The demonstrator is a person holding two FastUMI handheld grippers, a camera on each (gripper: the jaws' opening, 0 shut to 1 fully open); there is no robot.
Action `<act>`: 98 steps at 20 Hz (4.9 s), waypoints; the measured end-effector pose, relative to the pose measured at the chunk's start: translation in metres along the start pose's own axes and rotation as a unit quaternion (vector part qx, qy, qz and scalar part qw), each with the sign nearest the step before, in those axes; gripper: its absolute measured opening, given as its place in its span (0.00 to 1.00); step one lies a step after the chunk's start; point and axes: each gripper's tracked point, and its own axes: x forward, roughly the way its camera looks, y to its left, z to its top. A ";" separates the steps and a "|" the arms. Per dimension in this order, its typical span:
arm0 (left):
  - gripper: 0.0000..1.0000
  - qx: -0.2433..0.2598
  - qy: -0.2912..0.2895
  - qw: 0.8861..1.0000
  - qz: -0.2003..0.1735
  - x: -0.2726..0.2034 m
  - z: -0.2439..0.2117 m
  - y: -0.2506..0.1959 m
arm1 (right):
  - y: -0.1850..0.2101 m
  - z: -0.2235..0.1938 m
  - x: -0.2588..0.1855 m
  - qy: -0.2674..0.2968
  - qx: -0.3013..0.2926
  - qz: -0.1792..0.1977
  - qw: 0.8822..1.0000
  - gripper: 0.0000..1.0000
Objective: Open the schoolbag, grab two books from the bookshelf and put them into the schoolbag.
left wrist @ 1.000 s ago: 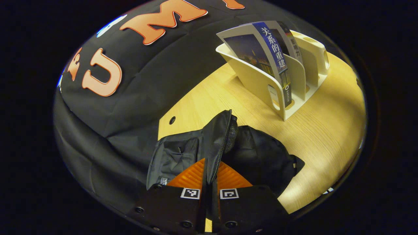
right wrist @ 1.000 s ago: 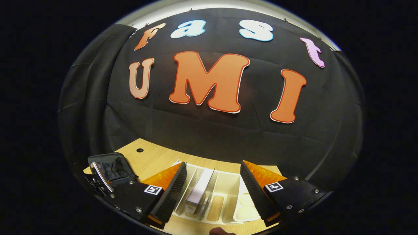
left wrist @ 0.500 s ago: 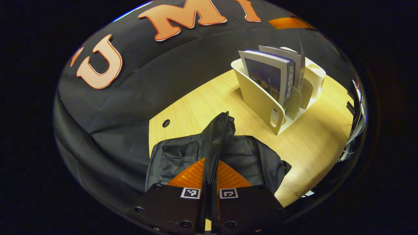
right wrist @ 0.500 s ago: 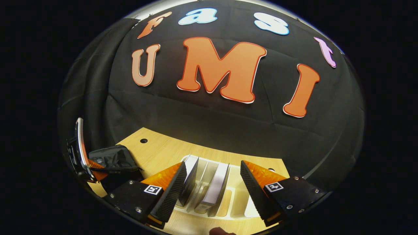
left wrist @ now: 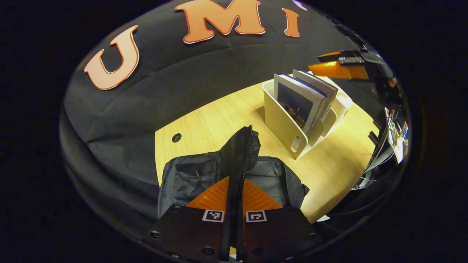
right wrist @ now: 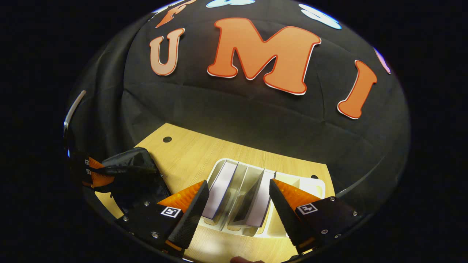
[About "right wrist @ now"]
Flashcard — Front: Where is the portrait cover book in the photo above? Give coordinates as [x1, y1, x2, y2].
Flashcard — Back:
[231, 171, 274, 228]

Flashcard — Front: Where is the white bookshelf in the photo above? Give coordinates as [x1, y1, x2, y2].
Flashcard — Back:
[200, 158, 326, 239]

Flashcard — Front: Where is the black schoolbag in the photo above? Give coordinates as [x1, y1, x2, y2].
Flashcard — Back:
[96, 147, 172, 214]

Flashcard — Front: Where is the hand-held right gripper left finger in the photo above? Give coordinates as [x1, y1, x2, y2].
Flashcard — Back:
[116, 180, 210, 257]

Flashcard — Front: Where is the blue cover book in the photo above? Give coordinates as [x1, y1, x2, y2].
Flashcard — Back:
[202, 161, 239, 220]

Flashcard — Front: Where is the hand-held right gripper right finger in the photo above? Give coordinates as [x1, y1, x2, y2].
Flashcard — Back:
[269, 179, 361, 255]

